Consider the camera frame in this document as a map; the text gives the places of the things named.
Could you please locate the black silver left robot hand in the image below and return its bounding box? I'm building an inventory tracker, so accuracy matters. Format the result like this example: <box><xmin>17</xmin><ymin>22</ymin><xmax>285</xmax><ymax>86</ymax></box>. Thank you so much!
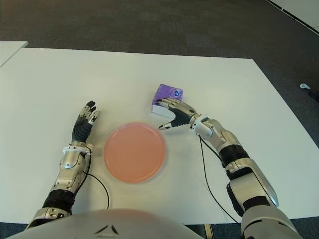
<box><xmin>71</xmin><ymin>100</ymin><xmax>101</xmax><ymax>144</ymax></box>

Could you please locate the white side table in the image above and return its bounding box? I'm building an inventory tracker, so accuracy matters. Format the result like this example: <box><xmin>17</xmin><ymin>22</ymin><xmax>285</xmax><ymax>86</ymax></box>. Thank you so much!
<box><xmin>0</xmin><ymin>41</ymin><xmax>27</xmax><ymax>67</ymax></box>

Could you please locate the silver robot torso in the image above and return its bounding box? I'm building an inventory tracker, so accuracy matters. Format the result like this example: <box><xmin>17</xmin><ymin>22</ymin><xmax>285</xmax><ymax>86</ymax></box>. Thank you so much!
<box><xmin>4</xmin><ymin>208</ymin><xmax>204</xmax><ymax>239</ymax></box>

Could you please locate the purple tissue paper pack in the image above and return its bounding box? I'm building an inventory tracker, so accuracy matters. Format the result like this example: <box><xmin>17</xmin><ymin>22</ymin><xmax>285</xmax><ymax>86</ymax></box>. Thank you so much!
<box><xmin>151</xmin><ymin>84</ymin><xmax>184</xmax><ymax>120</ymax></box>

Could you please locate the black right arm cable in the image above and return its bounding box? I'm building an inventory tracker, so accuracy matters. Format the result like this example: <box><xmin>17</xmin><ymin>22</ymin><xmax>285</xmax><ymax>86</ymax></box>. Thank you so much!
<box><xmin>198</xmin><ymin>134</ymin><xmax>239</xmax><ymax>224</ymax></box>

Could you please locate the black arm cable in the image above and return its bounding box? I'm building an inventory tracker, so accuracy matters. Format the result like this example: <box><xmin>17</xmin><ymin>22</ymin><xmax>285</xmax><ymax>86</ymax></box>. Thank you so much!
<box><xmin>198</xmin><ymin>134</ymin><xmax>239</xmax><ymax>224</ymax></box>
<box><xmin>79</xmin><ymin>151</ymin><xmax>111</xmax><ymax>210</ymax></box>

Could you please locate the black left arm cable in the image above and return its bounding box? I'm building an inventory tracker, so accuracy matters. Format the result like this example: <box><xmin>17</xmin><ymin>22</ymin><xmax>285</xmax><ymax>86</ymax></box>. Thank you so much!
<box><xmin>79</xmin><ymin>151</ymin><xmax>111</xmax><ymax>210</ymax></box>

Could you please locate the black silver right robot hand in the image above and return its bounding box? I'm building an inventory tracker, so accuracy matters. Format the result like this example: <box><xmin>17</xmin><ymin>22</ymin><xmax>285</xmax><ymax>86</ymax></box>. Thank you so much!
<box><xmin>155</xmin><ymin>97</ymin><xmax>201</xmax><ymax>131</ymax></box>

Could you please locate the pink round plate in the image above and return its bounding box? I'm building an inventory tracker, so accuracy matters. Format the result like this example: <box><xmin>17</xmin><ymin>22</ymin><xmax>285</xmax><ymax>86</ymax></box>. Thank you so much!
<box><xmin>103</xmin><ymin>121</ymin><xmax>166</xmax><ymax>184</ymax></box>

